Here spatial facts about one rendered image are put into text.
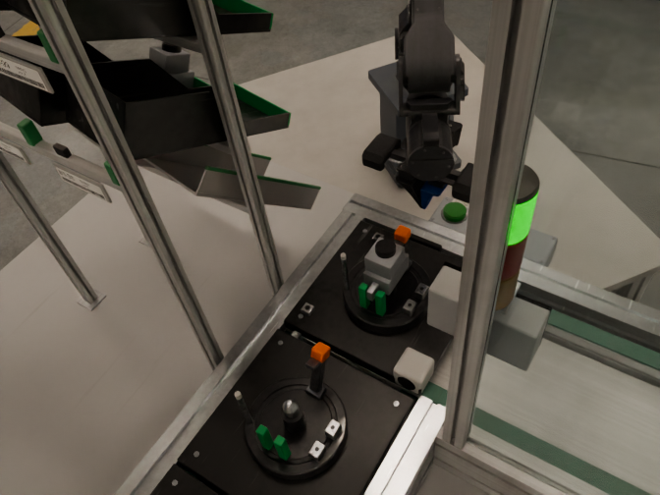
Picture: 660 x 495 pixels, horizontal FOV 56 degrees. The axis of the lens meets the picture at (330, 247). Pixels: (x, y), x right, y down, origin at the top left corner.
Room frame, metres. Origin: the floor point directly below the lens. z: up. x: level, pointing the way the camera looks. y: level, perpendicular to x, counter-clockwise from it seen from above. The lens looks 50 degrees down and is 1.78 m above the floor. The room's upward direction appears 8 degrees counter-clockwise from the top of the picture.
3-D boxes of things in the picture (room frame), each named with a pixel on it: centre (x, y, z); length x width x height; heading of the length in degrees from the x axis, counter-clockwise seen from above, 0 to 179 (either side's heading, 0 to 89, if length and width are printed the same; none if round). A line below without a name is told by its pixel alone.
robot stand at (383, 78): (0.98, -0.21, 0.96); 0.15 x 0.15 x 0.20; 15
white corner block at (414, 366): (0.42, -0.09, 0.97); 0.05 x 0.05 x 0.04; 51
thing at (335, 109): (0.97, -0.16, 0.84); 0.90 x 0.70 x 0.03; 15
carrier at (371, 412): (0.36, 0.08, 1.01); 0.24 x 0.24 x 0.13; 51
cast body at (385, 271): (0.55, -0.07, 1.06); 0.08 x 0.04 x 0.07; 141
